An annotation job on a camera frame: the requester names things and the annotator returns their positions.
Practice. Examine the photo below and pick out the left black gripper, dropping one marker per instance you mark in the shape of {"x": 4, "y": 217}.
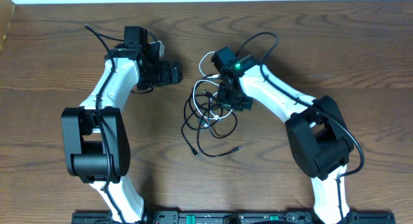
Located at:
{"x": 167, "y": 79}

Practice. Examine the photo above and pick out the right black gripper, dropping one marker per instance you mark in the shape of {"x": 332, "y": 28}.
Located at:
{"x": 246, "y": 104}

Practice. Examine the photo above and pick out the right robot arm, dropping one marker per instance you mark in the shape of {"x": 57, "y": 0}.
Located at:
{"x": 319, "y": 139}

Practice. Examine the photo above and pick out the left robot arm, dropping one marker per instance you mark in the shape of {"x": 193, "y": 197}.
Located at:
{"x": 96, "y": 146}

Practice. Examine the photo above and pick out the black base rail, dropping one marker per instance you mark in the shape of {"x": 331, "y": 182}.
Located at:
{"x": 296, "y": 217}

